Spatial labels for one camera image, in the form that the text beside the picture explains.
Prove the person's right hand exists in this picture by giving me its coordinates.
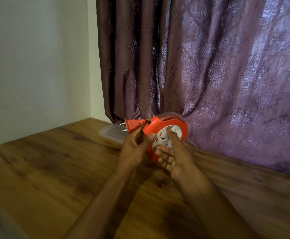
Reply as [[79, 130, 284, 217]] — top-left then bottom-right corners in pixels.
[[155, 128, 208, 192]]

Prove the person's left hand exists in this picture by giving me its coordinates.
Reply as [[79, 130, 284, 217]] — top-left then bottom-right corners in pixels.
[[116, 123, 158, 176]]

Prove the orange power cord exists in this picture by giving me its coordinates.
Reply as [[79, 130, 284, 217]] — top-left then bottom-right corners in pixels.
[[120, 119, 151, 133]]

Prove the orange extension cord reel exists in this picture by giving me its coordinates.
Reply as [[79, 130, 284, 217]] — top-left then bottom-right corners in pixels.
[[142, 112, 189, 162]]

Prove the person's left forearm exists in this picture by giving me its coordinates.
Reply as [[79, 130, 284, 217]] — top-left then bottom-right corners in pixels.
[[63, 166, 138, 239]]

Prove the clear plastic box lid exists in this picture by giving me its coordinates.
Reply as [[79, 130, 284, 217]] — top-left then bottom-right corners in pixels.
[[98, 122, 129, 144]]

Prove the purple patterned curtain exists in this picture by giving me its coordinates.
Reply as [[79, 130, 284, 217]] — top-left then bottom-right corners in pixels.
[[96, 0, 290, 178]]

